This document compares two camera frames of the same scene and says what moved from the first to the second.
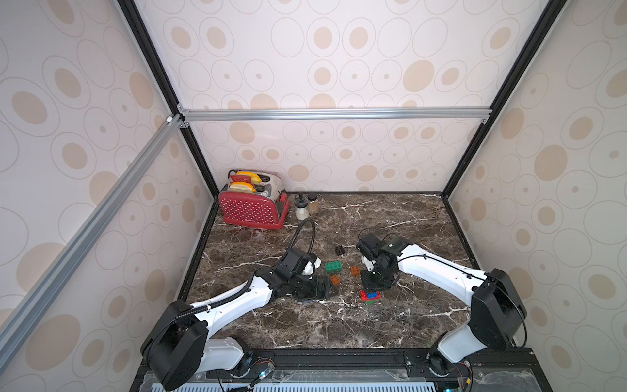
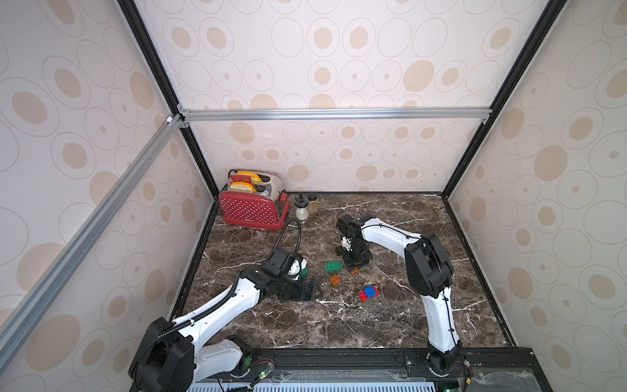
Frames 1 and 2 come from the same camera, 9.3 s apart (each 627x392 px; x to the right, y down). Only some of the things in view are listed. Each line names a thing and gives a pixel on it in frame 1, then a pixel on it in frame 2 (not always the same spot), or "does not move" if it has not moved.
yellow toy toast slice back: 254,177 does not move
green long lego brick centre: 333,266 does not move
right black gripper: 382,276 → 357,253
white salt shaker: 302,211 does not move
